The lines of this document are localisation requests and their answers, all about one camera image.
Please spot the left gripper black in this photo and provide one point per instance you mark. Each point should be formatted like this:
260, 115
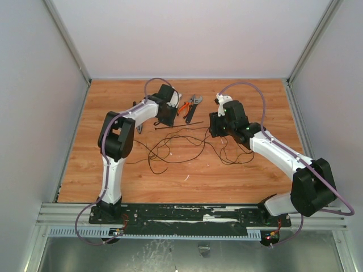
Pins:
171, 122

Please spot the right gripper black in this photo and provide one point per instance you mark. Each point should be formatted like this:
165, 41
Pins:
214, 124

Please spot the black zip tie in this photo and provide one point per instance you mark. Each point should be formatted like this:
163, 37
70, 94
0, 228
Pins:
177, 126

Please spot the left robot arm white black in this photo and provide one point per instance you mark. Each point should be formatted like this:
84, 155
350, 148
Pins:
116, 141

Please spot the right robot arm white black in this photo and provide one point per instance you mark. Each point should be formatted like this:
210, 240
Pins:
313, 184

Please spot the small orange black pliers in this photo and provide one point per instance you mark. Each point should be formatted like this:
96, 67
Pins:
185, 107

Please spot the large orange black pliers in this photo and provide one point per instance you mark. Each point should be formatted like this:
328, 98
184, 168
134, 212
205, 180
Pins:
139, 129

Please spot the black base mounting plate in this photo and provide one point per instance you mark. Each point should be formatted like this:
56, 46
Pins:
190, 218

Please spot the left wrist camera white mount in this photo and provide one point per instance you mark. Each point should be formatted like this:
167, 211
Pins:
175, 100

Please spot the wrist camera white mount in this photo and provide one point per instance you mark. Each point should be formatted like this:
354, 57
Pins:
175, 100
222, 99

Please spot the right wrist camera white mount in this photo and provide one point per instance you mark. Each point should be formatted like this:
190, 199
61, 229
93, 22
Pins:
222, 99

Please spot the adjustable wrench black handle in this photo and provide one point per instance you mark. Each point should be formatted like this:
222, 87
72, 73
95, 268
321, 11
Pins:
195, 101

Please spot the grey slotted cable duct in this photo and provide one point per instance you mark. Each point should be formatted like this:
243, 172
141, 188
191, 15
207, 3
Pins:
108, 232

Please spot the aluminium frame rails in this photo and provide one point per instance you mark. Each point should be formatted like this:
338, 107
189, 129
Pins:
65, 213

